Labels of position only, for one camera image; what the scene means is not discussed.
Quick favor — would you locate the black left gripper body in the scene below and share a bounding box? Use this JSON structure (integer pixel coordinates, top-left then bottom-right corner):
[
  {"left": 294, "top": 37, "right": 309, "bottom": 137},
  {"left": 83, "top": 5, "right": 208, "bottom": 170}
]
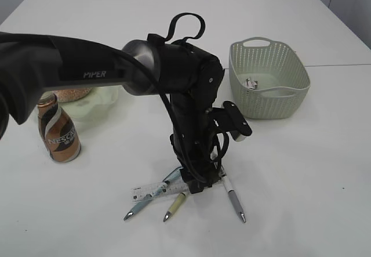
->
[{"left": 170, "top": 131, "right": 226, "bottom": 194}]

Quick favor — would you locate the clear plastic ruler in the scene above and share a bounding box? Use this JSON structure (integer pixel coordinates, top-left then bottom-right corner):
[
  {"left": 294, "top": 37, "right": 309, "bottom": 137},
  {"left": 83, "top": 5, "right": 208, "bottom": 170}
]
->
[{"left": 131, "top": 178, "right": 188, "bottom": 203}]

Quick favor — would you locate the blue patterned pen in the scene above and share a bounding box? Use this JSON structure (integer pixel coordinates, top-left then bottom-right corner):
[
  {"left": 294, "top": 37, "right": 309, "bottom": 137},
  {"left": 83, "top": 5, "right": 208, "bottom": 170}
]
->
[{"left": 123, "top": 166, "right": 181, "bottom": 221}]

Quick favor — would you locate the white grey pen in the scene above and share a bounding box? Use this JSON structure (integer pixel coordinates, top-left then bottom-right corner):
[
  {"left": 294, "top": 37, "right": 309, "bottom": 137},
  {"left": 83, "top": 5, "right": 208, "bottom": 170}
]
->
[{"left": 221, "top": 166, "right": 247, "bottom": 223}]

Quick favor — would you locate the yellow grip pen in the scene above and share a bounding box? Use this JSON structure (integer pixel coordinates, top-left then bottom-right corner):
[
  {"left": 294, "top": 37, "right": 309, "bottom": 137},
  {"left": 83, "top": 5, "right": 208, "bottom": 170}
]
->
[{"left": 163, "top": 192, "right": 188, "bottom": 222}]

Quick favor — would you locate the large paper ball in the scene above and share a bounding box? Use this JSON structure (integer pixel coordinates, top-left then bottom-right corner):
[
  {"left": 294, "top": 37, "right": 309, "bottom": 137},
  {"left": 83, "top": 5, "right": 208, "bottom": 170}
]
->
[{"left": 244, "top": 77, "right": 258, "bottom": 90}]

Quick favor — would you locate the brown Nescafe coffee bottle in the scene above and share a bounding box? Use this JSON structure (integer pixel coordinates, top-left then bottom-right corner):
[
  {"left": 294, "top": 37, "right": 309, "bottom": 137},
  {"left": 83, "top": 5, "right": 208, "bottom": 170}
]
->
[{"left": 37, "top": 92, "right": 81, "bottom": 163}]

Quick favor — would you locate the golden bread roll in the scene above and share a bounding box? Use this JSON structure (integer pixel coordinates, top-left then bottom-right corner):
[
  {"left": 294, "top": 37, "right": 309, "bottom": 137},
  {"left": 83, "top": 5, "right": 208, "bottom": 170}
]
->
[{"left": 53, "top": 88, "right": 92, "bottom": 103}]

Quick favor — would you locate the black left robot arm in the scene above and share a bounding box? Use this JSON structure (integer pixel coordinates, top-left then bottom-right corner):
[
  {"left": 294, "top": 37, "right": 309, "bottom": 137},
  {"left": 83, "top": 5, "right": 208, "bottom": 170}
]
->
[{"left": 1, "top": 32, "right": 227, "bottom": 193}]

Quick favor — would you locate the green plastic woven basket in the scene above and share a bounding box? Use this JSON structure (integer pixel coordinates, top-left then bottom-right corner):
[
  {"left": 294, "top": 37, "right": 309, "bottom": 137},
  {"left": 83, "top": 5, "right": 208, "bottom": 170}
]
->
[{"left": 229, "top": 37, "right": 311, "bottom": 120}]

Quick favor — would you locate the translucent green wavy plate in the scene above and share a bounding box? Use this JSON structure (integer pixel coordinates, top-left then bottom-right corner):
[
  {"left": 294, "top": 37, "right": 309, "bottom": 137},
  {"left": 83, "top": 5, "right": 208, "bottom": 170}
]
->
[{"left": 59, "top": 86, "right": 119, "bottom": 122}]

